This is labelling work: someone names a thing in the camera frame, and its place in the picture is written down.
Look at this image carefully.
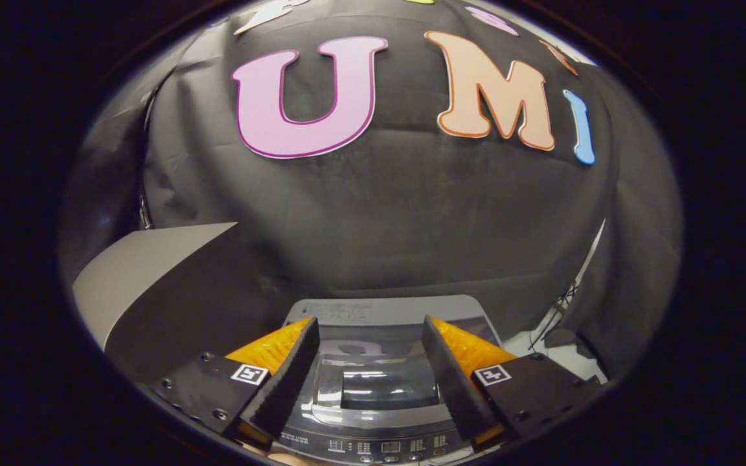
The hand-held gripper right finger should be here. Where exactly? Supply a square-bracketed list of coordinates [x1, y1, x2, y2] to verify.
[422, 315, 604, 452]

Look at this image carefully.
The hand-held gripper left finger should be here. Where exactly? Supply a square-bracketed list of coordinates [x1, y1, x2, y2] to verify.
[146, 316, 321, 452]

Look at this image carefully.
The dark washing machine lid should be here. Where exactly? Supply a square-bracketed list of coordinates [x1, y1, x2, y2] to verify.
[299, 317, 503, 428]

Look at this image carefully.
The grey washing machine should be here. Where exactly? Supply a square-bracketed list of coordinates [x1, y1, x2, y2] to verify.
[269, 294, 510, 466]

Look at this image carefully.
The dark cabinet with cream door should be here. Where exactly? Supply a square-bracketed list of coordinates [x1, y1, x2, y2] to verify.
[72, 222, 283, 383]

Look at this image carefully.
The black backdrop cloth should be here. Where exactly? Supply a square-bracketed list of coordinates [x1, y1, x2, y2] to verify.
[56, 0, 684, 376]

